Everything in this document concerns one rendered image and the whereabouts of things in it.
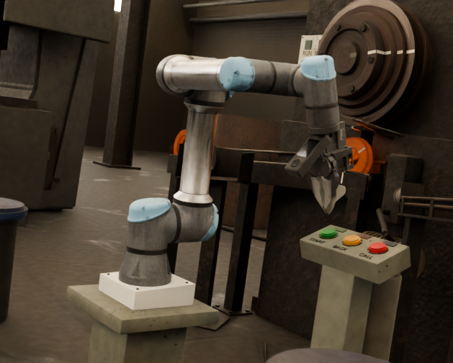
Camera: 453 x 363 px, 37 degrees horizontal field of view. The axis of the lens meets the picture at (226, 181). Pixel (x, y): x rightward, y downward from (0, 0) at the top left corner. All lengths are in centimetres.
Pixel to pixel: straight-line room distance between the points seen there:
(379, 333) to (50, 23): 344
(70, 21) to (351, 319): 354
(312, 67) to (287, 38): 1052
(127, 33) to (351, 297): 793
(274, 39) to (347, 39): 978
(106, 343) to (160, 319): 21
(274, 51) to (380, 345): 1068
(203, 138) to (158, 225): 28
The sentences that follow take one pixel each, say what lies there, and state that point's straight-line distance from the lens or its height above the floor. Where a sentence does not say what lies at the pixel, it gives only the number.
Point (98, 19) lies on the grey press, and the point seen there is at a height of 140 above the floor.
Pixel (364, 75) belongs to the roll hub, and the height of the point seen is 106.
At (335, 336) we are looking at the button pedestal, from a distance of 159.
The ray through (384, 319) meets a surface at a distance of 172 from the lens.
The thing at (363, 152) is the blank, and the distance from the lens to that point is 252.
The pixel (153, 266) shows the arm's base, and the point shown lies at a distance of 190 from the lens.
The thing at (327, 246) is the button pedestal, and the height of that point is 58.
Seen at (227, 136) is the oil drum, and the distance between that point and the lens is 536.
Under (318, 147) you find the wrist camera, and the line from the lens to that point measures 153.
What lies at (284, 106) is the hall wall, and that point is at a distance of 1181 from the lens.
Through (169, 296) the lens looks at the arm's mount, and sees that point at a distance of 192.
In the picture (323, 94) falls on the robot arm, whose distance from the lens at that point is 151.
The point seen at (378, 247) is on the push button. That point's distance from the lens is 152.
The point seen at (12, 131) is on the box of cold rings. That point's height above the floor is 60.
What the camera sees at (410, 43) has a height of 118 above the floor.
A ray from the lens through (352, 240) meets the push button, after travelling 156.
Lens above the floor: 84
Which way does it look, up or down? 5 degrees down
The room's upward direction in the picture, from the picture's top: 8 degrees clockwise
